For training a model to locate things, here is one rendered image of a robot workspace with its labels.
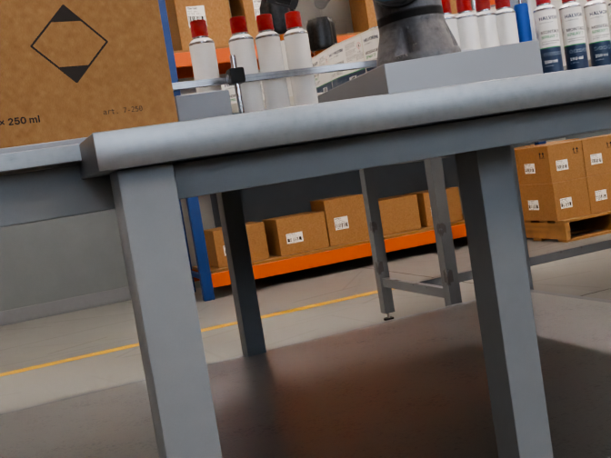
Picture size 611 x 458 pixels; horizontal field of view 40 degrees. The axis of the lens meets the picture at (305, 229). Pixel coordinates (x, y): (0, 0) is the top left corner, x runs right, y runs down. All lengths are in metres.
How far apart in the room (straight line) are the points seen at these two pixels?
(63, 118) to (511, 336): 0.72
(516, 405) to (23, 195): 0.75
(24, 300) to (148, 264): 5.26
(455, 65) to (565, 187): 4.45
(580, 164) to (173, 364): 5.09
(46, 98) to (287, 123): 0.43
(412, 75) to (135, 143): 0.57
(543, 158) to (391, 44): 4.35
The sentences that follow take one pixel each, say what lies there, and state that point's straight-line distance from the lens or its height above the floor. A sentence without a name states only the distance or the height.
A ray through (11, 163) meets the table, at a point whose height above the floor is 0.82.
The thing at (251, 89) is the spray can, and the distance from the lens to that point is 1.72.
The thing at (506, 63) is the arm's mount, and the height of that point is 0.88.
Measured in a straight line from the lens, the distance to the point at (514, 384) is 1.28.
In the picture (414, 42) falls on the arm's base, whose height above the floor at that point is 0.94.
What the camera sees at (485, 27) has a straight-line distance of 2.00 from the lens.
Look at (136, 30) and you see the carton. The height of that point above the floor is 1.00.
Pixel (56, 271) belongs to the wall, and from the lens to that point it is 6.13.
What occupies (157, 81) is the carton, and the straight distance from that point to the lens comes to 1.28.
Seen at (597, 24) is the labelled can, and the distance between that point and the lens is 2.19.
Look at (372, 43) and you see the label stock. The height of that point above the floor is 1.03.
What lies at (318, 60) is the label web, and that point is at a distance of 2.39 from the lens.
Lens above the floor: 0.76
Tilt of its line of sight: 4 degrees down
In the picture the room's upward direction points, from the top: 9 degrees counter-clockwise
